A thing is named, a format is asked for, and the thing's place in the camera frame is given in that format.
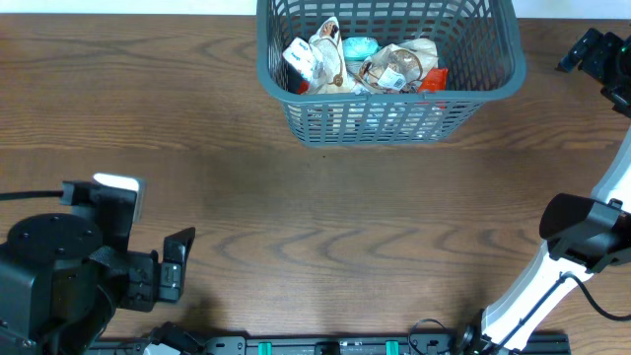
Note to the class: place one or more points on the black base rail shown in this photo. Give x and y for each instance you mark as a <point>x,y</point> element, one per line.
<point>172,339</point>

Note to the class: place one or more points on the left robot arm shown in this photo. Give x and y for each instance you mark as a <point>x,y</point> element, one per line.
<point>64,275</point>

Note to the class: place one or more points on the white rice bag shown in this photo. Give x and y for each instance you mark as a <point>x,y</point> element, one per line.
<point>330,73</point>

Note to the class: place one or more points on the kraft paper snack bag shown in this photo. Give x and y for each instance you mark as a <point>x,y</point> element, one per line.
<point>397,68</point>

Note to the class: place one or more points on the teal wet wipe packet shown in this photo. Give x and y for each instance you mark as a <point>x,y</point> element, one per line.
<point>358,48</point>

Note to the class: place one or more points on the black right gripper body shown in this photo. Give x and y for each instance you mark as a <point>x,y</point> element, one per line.
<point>596,56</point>

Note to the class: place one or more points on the orange and tan cracker packet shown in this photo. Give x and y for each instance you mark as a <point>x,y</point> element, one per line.
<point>435,81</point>

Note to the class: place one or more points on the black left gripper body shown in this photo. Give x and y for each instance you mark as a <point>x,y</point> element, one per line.
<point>142,280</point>

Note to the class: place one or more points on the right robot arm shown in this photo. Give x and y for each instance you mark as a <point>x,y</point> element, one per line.
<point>581,236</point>

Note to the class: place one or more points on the grey plastic mesh basket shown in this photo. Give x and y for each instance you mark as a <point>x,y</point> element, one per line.
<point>478,43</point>

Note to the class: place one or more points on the blue tissue packet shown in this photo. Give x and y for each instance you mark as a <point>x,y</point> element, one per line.
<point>302,63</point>

